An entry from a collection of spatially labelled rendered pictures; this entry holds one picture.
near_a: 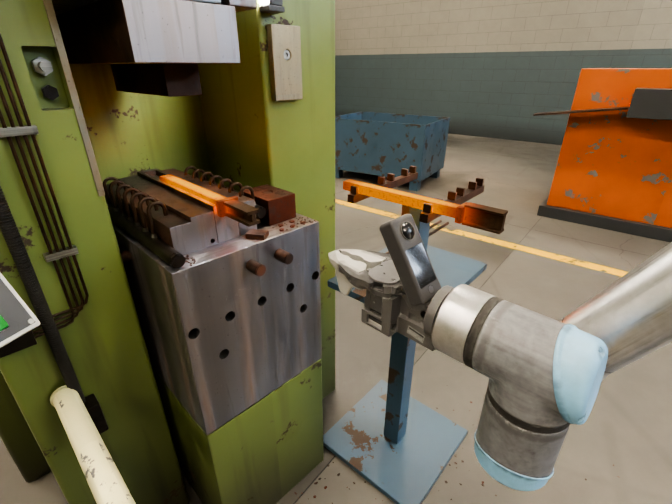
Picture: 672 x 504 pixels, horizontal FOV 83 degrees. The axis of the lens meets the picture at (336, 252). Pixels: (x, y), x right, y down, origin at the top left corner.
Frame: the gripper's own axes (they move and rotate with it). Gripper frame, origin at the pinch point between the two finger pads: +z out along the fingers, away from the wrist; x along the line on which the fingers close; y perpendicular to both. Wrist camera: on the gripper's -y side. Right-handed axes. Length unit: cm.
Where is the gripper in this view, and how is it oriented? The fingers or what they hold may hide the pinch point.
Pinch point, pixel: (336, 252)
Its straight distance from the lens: 60.2
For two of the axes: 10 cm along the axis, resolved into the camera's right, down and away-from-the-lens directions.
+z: -7.1, -3.1, 6.3
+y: 0.0, 9.0, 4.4
